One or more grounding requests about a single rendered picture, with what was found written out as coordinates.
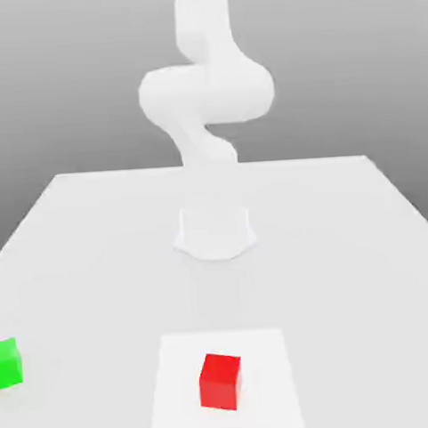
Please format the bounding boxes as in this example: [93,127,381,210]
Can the small red cube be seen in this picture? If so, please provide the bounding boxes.
[197,351,246,414]

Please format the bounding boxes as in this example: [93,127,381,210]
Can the small green cube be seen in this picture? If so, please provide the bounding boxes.
[0,336,25,391]

